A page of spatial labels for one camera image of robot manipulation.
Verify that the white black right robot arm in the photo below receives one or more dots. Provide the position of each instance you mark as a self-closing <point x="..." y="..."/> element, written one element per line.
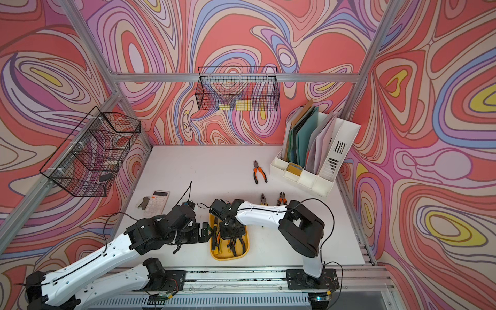
<point x="301" y="228"/>

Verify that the orange black diagonal cutters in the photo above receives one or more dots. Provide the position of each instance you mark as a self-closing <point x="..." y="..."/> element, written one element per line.
<point x="282" y="199"/>

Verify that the white desktop file organizer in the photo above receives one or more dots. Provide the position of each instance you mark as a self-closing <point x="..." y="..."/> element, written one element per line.
<point x="328" y="147"/>

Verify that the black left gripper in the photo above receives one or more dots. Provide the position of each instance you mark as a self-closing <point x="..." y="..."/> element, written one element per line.
<point x="197" y="237"/>

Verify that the white pocket calculator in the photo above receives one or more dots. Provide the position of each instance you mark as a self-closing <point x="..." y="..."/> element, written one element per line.
<point x="156" y="204"/>

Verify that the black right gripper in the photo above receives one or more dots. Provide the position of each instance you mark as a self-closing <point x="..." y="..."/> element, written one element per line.
<point x="225" y="236"/>

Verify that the orange black combination pliers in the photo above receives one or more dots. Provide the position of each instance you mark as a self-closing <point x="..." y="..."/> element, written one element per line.
<point x="258" y="170"/>

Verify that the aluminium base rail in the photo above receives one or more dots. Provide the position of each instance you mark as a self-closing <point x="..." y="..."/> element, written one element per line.
<point x="355" y="287"/>

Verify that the yellow black long-nose pliers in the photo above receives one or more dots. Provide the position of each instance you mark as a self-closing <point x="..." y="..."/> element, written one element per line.
<point x="214" y="245"/>

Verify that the yellow plastic storage box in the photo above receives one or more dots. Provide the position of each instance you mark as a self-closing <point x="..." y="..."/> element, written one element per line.
<point x="223" y="253"/>

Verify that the black wire basket back wall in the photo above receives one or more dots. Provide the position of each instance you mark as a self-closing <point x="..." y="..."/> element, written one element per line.
<point x="219" y="87"/>

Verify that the brown file folder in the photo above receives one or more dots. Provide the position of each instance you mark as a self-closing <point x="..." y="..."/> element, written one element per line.
<point x="302" y="112"/>

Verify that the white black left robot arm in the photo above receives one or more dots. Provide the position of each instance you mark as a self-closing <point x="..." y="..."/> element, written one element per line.
<point x="85" y="282"/>

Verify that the black wire basket wall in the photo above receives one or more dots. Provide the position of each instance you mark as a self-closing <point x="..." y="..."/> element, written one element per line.
<point x="219" y="87"/>
<point x="89" y="159"/>

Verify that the yellow sticky note pad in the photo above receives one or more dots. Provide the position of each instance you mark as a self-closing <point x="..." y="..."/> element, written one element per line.
<point x="243" y="105"/>

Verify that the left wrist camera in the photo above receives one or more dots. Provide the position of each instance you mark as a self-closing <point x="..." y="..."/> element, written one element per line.
<point x="189" y="204"/>

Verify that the yellow black combination pliers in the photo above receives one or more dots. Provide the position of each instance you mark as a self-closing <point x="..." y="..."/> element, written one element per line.
<point x="263" y="199"/>

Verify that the green file folder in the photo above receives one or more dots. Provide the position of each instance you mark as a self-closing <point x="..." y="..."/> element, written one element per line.
<point x="300" y="135"/>

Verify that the black wire basket left wall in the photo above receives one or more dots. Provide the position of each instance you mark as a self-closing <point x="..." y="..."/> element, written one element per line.
<point x="89" y="159"/>

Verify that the grey small clip object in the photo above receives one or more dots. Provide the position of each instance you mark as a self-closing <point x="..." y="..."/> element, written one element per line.
<point x="144" y="203"/>

